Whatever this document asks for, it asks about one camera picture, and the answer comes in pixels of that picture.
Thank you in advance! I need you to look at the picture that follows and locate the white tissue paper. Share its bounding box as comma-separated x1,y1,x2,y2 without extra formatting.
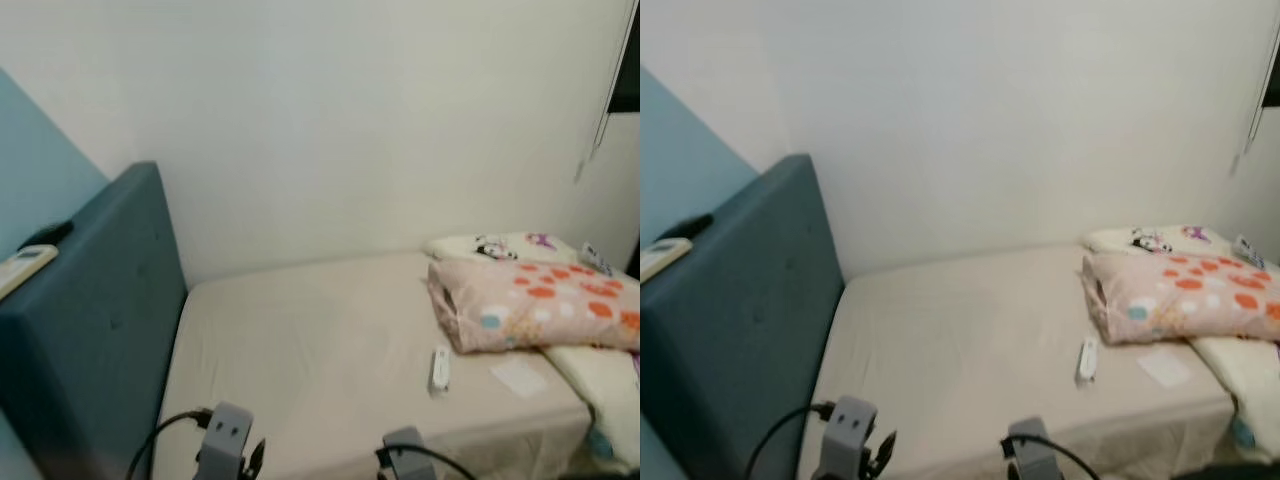
1137,350,1193,389
490,360,549,399

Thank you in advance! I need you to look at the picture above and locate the pink pillow with orange dots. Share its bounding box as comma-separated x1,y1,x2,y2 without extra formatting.
427,255,641,354
1082,250,1280,346

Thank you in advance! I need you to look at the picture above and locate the beige mattress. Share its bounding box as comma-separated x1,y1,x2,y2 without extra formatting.
795,243,1280,480
150,250,641,480

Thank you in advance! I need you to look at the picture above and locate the wide white remote control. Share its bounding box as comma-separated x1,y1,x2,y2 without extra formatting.
0,245,59,299
640,238,693,281

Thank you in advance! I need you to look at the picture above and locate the white cartoon print blanket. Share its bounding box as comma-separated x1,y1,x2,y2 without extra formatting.
1082,225,1280,461
420,232,641,471

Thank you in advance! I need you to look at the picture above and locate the white window blind wand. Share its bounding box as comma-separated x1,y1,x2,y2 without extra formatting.
575,0,641,186
1232,10,1280,176

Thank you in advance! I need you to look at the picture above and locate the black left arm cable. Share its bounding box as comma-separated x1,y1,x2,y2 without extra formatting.
127,408,213,480
745,400,836,480

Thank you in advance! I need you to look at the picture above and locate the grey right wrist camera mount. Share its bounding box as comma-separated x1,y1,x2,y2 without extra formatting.
1005,418,1063,480
383,427,441,480

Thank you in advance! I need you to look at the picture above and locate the teal upholstered bed frame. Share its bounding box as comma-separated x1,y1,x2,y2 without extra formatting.
640,153,846,480
0,160,191,480

